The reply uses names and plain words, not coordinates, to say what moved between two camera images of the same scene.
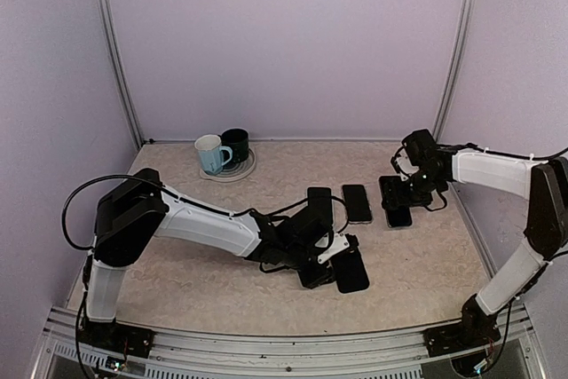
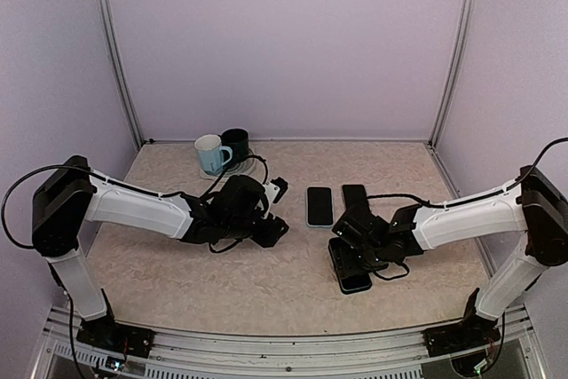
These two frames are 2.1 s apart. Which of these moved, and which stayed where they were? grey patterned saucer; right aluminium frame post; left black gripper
Moved: left black gripper
Stayed: right aluminium frame post; grey patterned saucer
